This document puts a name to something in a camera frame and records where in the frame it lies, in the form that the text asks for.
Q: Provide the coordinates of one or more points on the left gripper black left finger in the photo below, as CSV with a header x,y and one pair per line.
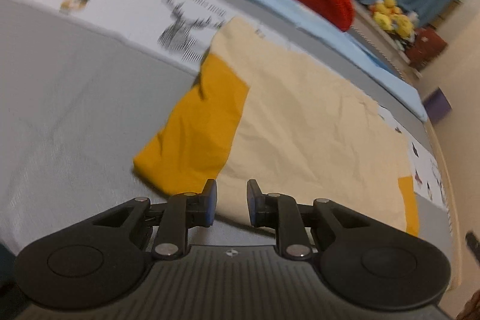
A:
x,y
181,213

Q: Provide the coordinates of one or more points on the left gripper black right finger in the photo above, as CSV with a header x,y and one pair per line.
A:
x,y
280,213

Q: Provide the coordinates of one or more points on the grey patterned bed cover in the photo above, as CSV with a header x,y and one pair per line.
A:
x,y
86,84

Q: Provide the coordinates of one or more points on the yellow plush toys pile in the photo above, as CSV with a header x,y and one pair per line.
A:
x,y
392,19

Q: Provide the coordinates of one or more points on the beige and mustard hooded jacket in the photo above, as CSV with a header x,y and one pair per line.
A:
x,y
261,111

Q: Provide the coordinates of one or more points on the dark red plush toy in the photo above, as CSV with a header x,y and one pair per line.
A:
x,y
427,46

